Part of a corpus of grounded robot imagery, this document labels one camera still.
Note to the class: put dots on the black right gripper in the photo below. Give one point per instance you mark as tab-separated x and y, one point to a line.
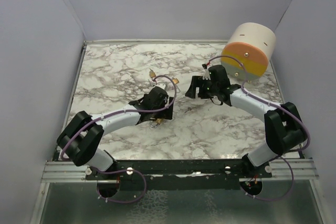
197	81

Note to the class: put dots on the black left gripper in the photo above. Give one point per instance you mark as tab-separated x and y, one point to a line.
167	113

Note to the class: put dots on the small brass padlock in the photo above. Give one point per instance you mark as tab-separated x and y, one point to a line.
176	82
152	74

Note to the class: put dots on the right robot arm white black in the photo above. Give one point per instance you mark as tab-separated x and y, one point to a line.
283	125

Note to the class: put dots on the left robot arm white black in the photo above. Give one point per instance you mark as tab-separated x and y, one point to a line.
81	137

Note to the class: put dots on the larger brass padlock near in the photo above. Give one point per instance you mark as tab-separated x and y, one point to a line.
156	123

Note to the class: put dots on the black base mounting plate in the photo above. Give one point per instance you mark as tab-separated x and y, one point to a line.
179	174

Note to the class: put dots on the round mini drawer cabinet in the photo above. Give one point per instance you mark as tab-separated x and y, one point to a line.
247	54

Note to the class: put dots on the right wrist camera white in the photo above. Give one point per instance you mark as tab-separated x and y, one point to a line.
206	75

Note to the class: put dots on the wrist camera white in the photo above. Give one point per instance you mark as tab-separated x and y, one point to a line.
206	75
162	85

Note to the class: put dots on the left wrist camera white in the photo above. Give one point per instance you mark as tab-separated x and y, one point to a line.
162	85

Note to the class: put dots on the aluminium frame rail front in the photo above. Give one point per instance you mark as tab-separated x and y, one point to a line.
291	168

